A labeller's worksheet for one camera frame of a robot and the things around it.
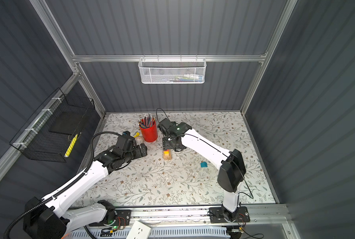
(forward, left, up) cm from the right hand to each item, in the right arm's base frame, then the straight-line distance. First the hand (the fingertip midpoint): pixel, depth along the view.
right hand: (172, 147), depth 82 cm
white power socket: (-38, +15, -11) cm, 42 cm away
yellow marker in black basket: (-8, +46, +13) cm, 49 cm away
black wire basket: (-1, +60, +14) cm, 62 cm away
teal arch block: (-3, -19, -15) cm, 24 cm away
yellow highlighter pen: (+19, +27, -13) cm, 35 cm away
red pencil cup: (+16, +17, -9) cm, 25 cm away
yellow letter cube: (+3, +5, -12) cm, 13 cm away
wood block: (0, +4, -12) cm, 13 cm away
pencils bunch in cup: (+21, +18, -2) cm, 28 cm away
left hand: (-2, +18, 0) cm, 18 cm away
